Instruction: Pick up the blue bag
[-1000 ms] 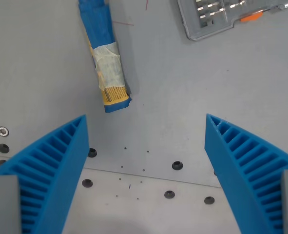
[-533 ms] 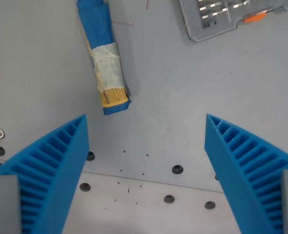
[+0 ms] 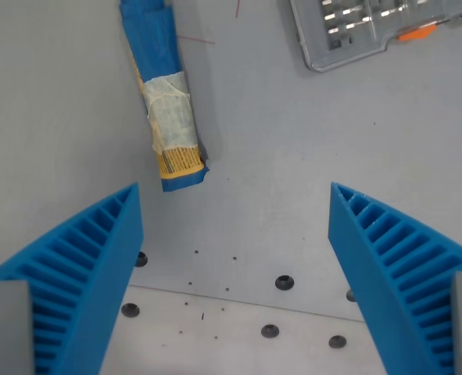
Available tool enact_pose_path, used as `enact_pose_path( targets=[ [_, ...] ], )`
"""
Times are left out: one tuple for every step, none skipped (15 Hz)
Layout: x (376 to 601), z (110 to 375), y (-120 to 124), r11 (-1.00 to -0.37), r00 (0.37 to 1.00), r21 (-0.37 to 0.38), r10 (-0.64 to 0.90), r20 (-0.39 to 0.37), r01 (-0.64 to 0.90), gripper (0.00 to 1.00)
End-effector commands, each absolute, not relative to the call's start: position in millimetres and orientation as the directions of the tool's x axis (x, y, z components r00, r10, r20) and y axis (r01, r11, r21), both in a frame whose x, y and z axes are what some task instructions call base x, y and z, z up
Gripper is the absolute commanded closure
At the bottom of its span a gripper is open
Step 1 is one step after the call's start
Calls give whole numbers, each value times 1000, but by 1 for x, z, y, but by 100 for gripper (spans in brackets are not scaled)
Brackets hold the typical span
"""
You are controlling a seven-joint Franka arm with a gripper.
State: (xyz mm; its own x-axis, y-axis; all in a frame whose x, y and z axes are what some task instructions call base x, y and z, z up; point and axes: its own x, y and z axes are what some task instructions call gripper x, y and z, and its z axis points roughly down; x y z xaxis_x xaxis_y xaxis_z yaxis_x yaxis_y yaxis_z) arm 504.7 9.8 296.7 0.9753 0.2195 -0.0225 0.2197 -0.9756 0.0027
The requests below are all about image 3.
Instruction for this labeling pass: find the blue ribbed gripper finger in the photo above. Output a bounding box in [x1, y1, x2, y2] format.
[328, 181, 462, 375]
[0, 183, 145, 375]

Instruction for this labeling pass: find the blue bag with masking tape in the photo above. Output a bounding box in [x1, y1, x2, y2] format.
[119, 0, 210, 193]

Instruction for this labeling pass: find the clear plastic bit case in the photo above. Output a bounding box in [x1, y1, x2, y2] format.
[288, 0, 462, 73]

